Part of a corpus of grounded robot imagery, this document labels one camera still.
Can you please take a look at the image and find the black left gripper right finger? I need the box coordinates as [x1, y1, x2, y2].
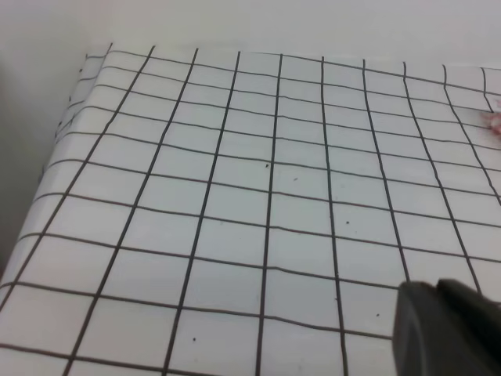
[436, 279, 500, 375]

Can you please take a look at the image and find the pink wavy striped towel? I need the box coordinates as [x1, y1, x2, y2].
[481, 99, 501, 138]

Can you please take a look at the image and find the white black-grid tablecloth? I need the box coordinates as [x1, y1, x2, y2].
[1, 44, 500, 375]

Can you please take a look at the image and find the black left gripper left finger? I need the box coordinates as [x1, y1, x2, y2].
[392, 282, 481, 375]

